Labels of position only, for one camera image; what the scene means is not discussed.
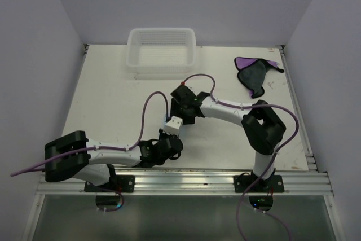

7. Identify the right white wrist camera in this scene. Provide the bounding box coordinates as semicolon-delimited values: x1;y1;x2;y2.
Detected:
180;81;192;89

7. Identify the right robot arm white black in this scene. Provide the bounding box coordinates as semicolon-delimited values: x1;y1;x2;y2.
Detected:
170;85;286;192

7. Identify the aluminium mounting rail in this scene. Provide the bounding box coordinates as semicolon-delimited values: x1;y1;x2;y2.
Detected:
38;167;331;196

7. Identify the purple and grey towel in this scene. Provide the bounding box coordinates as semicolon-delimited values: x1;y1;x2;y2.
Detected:
234;57;284;99

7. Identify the black base bracket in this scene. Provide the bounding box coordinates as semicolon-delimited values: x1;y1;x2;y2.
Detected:
84;175;135;194
233;172;285;193

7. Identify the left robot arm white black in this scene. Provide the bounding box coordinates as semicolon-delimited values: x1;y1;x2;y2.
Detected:
45;130;183;192

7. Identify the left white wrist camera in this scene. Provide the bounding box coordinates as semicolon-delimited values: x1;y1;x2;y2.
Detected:
163;116;183;137

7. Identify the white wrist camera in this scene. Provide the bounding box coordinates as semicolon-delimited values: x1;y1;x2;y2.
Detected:
163;116;183;137
180;81;192;89

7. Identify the white plastic basket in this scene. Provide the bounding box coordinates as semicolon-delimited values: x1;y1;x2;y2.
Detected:
125;28;197;73

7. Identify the right black base bracket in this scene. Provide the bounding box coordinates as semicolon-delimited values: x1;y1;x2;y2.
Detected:
233;172;285;193

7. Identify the left black base bracket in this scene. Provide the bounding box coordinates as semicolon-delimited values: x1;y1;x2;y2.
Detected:
84;175;135;194

